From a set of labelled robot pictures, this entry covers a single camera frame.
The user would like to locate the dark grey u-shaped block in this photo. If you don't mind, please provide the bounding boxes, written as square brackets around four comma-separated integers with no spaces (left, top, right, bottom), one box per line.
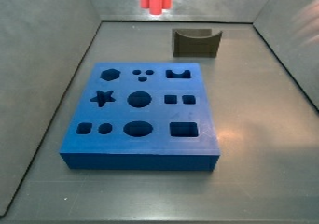
[173,29,223,58]

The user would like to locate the blue shape sorter block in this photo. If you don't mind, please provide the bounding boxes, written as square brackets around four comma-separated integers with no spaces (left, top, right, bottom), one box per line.
[61,63,221,171]

